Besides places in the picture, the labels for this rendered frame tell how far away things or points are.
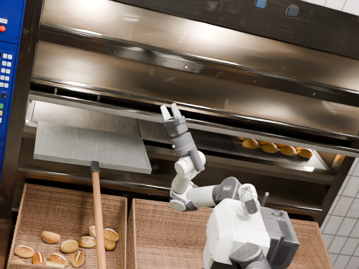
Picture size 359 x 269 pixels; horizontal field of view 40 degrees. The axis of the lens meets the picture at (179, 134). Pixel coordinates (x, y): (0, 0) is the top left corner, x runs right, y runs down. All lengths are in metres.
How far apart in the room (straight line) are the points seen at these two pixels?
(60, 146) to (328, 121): 1.45
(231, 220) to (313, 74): 1.11
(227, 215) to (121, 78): 0.93
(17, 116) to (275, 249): 1.41
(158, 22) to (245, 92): 0.60
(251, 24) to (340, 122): 0.80
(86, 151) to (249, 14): 1.03
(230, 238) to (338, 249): 1.77
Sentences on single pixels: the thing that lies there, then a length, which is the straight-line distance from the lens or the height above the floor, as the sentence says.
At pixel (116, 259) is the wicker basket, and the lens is 2.74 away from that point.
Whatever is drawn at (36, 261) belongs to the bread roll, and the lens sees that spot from 2.59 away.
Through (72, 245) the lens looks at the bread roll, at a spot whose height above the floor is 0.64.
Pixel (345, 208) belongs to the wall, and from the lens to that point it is 3.27.
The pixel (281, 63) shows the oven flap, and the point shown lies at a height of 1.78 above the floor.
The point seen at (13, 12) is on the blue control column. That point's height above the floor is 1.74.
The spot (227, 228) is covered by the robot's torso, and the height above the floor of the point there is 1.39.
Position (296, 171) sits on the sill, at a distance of 2.95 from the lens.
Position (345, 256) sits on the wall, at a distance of 3.56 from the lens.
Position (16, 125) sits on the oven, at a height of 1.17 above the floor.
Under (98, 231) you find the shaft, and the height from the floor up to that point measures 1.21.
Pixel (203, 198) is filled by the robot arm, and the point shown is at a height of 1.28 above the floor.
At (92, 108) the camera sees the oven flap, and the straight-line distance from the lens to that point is 2.33.
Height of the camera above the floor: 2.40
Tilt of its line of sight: 25 degrees down
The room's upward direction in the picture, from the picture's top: 17 degrees clockwise
